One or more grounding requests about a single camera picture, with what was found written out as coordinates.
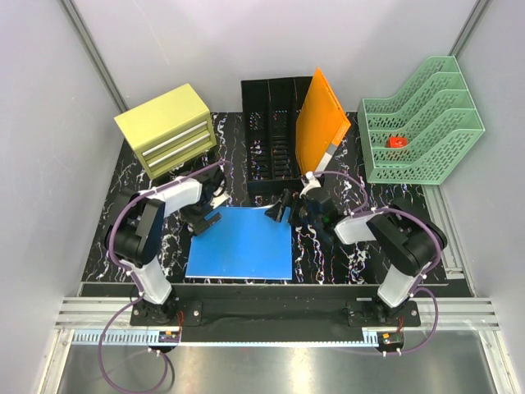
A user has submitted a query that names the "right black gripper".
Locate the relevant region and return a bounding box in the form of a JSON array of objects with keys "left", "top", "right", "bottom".
[{"left": 266, "top": 191, "right": 322, "bottom": 231}]

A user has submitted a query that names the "blue folder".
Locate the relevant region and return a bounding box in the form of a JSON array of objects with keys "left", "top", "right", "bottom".
[{"left": 185, "top": 207, "right": 292, "bottom": 281}]

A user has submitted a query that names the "yellow-green drawer cabinet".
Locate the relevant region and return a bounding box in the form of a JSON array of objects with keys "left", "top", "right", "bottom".
[{"left": 115, "top": 84, "right": 217, "bottom": 180}]

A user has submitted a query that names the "orange folder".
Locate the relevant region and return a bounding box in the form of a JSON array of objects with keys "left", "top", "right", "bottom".
[{"left": 295, "top": 67, "right": 351, "bottom": 175}]

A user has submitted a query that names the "black magazine file holder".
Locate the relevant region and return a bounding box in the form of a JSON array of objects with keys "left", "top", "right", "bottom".
[{"left": 240, "top": 76, "right": 312, "bottom": 198}]

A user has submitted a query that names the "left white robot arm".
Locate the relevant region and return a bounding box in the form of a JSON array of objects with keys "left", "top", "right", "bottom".
[{"left": 104, "top": 165, "right": 227, "bottom": 325}]

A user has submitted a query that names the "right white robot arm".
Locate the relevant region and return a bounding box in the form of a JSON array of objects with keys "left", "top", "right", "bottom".
[{"left": 265, "top": 187, "right": 448, "bottom": 326}]

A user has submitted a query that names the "black marble desk mat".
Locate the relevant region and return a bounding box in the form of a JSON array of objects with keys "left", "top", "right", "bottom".
[{"left": 81, "top": 111, "right": 473, "bottom": 286}]

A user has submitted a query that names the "small red object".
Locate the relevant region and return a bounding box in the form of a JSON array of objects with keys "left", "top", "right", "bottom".
[{"left": 386, "top": 136, "right": 408, "bottom": 149}]

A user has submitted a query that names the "green mesh file organizer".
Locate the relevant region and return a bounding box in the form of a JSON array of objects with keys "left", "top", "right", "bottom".
[{"left": 358, "top": 56, "right": 485, "bottom": 186}]

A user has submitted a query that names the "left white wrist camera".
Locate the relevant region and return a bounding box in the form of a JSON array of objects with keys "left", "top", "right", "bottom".
[{"left": 209, "top": 190, "right": 229, "bottom": 209}]

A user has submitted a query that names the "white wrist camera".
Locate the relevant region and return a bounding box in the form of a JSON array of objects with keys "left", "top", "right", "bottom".
[
  {"left": 209, "top": 190, "right": 229, "bottom": 209},
  {"left": 299, "top": 172, "right": 322, "bottom": 198}
]

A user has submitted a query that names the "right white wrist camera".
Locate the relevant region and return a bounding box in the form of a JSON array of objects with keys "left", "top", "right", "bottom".
[{"left": 299, "top": 172, "right": 322, "bottom": 198}]

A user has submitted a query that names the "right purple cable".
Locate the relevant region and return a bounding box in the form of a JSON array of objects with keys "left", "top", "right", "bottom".
[{"left": 311, "top": 169, "right": 446, "bottom": 356}]

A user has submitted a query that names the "purple cable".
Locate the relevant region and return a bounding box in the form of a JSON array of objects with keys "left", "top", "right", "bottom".
[
  {"left": 311, "top": 169, "right": 446, "bottom": 356},
  {"left": 98, "top": 159, "right": 233, "bottom": 392}
]

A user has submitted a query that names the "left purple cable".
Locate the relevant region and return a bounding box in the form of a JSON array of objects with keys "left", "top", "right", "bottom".
[{"left": 98, "top": 159, "right": 233, "bottom": 392}]

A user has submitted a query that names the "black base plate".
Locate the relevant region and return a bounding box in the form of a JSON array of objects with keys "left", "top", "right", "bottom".
[{"left": 78, "top": 282, "right": 421, "bottom": 328}]

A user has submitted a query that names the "aluminium frame rail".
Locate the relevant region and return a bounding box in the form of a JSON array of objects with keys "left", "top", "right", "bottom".
[{"left": 38, "top": 294, "right": 520, "bottom": 393}]

